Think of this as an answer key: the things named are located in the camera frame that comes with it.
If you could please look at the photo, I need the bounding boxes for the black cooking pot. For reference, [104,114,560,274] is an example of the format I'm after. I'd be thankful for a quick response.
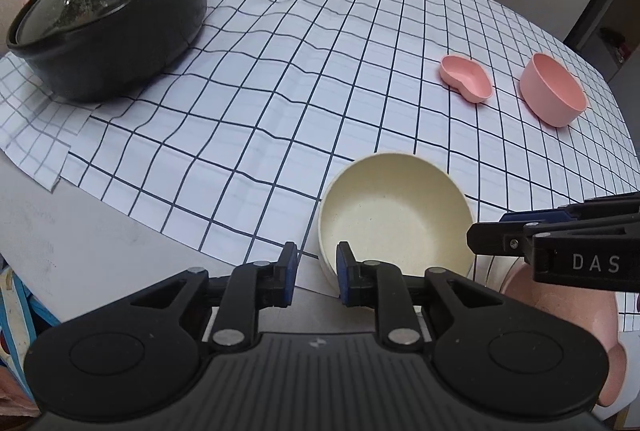
[6,0,211,103]

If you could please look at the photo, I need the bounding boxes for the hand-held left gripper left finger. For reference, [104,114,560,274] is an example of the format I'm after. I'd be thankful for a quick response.
[127,241,300,355]

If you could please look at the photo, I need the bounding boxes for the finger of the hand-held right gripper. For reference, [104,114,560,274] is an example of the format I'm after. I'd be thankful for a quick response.
[466,220,551,258]
[500,192,640,226]

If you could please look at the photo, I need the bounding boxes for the blue object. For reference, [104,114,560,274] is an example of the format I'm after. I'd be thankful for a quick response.
[0,255,67,418]

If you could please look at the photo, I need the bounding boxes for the pale yellow bowl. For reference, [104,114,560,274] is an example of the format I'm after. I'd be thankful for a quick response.
[317,152,476,308]

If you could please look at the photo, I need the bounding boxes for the pink bowl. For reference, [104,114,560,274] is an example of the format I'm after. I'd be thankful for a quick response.
[518,52,589,128]

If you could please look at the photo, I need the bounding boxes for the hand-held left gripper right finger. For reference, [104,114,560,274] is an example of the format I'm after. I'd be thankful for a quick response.
[335,241,503,354]

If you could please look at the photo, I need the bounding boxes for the pink divided plate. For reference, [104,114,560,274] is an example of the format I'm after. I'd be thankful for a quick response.
[499,265,629,408]

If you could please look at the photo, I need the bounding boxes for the pink heart-shaped dish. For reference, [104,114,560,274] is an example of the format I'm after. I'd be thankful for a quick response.
[439,54,495,104]

